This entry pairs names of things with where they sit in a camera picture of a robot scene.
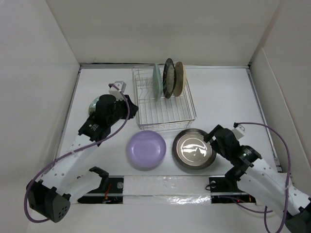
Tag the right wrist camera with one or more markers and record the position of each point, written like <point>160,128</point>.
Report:
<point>238,131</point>

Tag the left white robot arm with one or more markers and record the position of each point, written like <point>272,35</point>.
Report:
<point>62,182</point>

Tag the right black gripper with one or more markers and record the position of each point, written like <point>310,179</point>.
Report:
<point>208,136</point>

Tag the purple plastic plate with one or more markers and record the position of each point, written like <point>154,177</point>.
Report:
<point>146,149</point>

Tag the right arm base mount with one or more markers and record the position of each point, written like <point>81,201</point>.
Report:
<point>222,192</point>

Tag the clear glass plate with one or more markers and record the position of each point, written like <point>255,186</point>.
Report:
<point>92,106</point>

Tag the light green rectangular dish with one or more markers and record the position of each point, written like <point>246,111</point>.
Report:
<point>157,82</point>

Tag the dark striped rim plate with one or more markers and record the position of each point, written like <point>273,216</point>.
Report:
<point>169,78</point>

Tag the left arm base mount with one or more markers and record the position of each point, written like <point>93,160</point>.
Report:
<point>110,192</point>

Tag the brown rim cream bowl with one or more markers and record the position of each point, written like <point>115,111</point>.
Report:
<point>191,151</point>

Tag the beige wooden plate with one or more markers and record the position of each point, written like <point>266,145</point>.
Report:
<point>181,79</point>

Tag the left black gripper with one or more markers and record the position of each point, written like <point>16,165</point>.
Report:
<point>133,108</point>

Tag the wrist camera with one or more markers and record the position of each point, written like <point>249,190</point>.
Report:
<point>116,88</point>
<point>238,131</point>

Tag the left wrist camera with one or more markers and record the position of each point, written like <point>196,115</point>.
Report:
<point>116,88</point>

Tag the wire dish rack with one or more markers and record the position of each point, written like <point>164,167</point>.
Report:
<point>163,114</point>

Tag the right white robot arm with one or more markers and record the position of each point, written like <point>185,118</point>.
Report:
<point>252,174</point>

